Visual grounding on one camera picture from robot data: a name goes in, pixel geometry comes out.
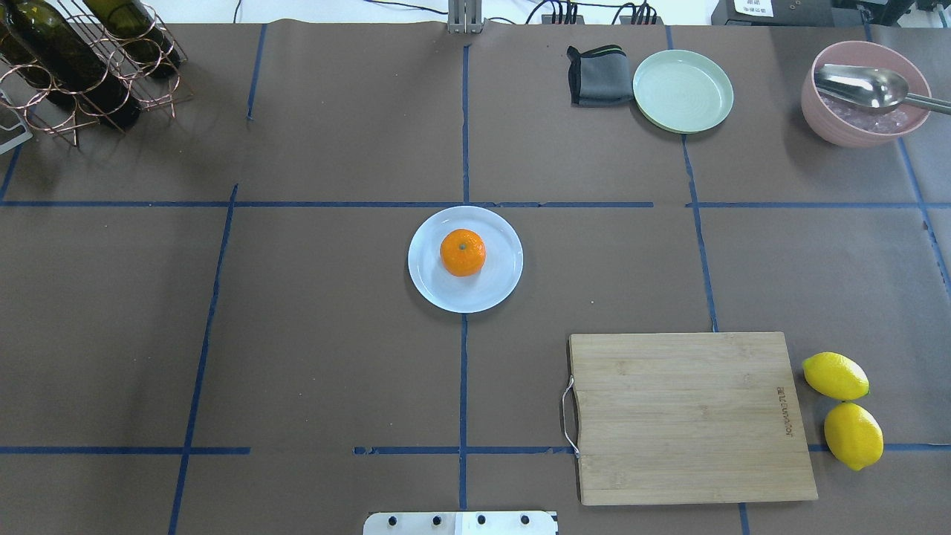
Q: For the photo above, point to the dark wine bottle back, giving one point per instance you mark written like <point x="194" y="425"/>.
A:
<point x="14" y="53"/>

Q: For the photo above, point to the yellow lemon far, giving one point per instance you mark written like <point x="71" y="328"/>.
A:
<point x="853" y="436"/>

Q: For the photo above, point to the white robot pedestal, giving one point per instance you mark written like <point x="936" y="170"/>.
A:
<point x="463" y="522"/>

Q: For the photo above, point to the aluminium frame post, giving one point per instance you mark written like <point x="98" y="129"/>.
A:
<point x="465" y="16"/>

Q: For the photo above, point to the yellow lemon near board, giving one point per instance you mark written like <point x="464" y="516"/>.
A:
<point x="836" y="376"/>

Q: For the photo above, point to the pink bowl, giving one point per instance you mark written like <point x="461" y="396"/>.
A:
<point x="850" y="126"/>

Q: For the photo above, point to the dark wine bottle front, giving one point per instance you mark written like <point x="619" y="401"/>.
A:
<point x="61" y="50"/>

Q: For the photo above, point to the dark wine bottle middle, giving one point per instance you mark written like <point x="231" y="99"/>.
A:
<point x="140" y="35"/>

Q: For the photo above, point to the light blue plate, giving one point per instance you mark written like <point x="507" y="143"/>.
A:
<point x="494" y="282"/>

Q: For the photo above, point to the bamboo cutting board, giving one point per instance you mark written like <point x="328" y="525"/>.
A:
<point x="687" y="418"/>

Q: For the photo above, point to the copper wire bottle rack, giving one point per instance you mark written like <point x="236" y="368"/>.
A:
<point x="56" y="112"/>

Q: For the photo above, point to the metal scoop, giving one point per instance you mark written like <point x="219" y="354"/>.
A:
<point x="874" y="88"/>

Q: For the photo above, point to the dark wine bottle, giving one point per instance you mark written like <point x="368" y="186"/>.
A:
<point x="61" y="50"/>
<point x="14" y="53"/>
<point x="140" y="35"/>

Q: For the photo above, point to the light green plate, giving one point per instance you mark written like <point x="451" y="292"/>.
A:
<point x="682" y="91"/>

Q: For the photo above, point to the orange fruit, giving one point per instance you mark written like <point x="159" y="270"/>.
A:
<point x="463" y="252"/>

